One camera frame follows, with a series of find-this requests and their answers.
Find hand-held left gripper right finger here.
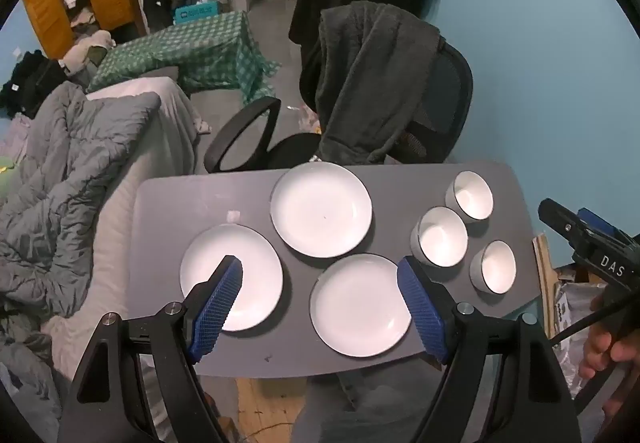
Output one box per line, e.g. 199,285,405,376
396,255,583,443

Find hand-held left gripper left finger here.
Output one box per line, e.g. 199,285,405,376
56,254,244,443

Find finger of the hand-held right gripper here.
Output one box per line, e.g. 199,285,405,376
576,207,634,250
538,198,589,247

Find white plate dark rim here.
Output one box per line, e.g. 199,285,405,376
309,253,413,358
270,162,374,259
179,224,285,333

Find white bowl dark rim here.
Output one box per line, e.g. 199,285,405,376
445,171,494,222
469,240,517,295
410,206,469,269

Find person's right hand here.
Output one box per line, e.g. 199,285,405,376
579,293,640,421

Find grey plastic bag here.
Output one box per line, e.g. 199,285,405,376
552,268,603,376

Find cardboard sheet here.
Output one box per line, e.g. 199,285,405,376
531,233,557,340

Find person's grey trousers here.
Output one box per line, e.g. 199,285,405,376
295,362,453,443

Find black office chair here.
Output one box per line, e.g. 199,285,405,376
204,35,474,174

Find white bed sheet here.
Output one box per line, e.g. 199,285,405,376
40,77,212,366

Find grey quilted duvet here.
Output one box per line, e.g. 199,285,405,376
0,83,162,320

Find crumpled wrappers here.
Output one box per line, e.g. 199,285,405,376
287,105,327,134

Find green checkered tablecloth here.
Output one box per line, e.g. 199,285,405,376
87,12,282,106

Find pile of light clothes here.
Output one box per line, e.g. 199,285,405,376
60,29,119,74

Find pile of black clothes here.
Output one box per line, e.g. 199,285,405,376
0,50,67,120

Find teal plastic crate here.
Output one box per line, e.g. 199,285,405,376
174,3,221,26

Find black cable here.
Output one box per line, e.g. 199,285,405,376
550,292,637,416

